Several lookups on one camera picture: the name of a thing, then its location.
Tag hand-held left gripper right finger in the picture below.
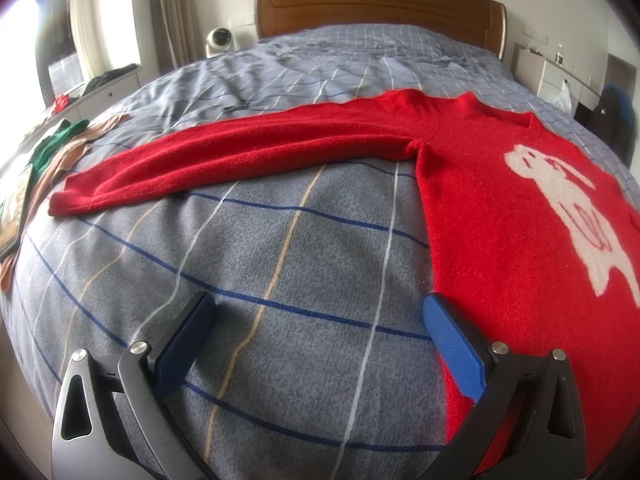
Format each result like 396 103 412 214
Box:
421 292 587 480

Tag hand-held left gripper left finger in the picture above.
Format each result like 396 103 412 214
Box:
51 291 221 480

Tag red knit sweater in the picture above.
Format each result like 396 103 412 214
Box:
48 89 640 480

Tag green and beige clothes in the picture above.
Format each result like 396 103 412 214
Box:
0 114 130 293

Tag dark clothes pile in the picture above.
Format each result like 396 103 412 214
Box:
82 63 138 93

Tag dark tablet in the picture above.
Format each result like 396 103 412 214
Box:
0 164 35 261

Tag green garment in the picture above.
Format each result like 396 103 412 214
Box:
27 119 90 182

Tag white window bench cabinet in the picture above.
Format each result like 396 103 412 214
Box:
0 67 142 166

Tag white plastic bag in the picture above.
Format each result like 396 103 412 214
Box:
552 80 574 111

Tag black and blue jacket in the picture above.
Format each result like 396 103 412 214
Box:
587 85 639 162

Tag white side cabinet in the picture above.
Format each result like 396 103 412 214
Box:
512 42 601 111

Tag beige curtain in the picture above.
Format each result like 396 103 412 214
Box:
149 0 202 75

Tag wooden headboard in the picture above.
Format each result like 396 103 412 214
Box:
254 0 508 58

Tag white round camera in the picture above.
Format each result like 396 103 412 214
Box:
205 26 236 58

